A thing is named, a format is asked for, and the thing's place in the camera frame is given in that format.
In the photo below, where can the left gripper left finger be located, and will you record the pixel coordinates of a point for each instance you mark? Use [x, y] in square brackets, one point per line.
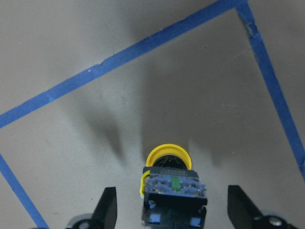
[105, 213]

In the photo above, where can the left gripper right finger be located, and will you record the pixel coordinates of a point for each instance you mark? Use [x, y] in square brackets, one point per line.
[241, 210]

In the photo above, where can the yellow push button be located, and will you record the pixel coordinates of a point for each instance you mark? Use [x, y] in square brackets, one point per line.
[173, 195]

